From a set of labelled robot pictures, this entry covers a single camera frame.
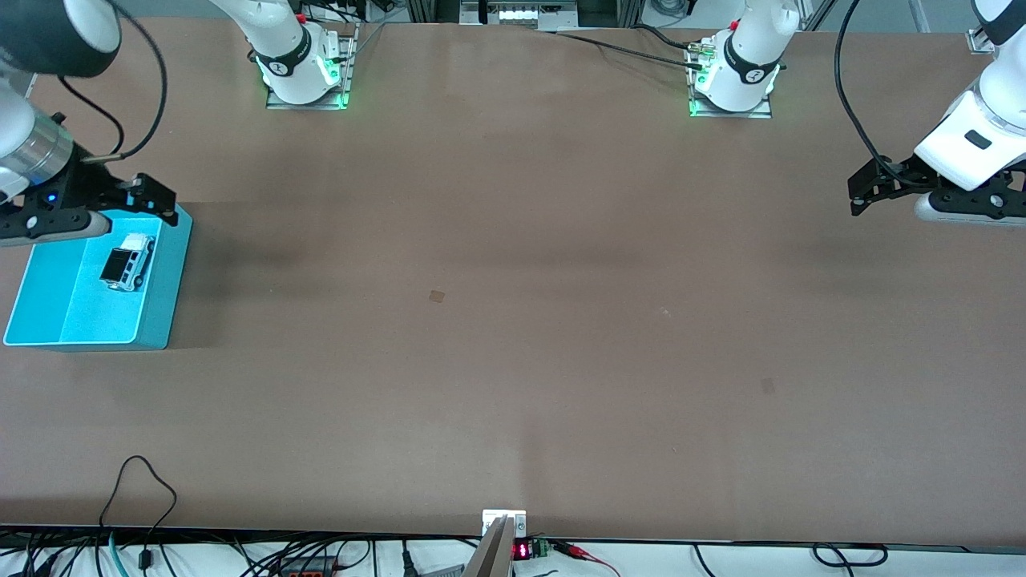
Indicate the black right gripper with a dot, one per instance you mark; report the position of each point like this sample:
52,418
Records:
83,187

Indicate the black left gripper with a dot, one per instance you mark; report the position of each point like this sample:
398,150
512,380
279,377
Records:
904,175

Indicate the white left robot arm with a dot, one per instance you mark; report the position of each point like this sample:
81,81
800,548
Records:
749,56

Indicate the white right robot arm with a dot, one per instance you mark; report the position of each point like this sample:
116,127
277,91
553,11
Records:
284,56

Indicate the turquoise plastic bin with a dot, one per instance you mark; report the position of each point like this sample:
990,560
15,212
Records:
96,320

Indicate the metal rack device with lights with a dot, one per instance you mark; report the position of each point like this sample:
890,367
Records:
521,12

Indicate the black power strip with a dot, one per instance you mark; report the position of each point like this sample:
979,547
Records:
309,572

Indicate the red LED display module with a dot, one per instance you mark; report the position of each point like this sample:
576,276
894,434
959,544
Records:
522,550

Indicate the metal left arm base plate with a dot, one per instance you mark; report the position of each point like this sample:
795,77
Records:
765,114

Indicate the small metal corner bracket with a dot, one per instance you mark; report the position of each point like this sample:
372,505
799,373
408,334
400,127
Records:
979,40

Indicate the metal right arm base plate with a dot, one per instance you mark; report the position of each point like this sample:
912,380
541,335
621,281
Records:
346,80

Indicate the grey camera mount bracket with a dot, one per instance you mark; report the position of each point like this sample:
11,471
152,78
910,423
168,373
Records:
490,557

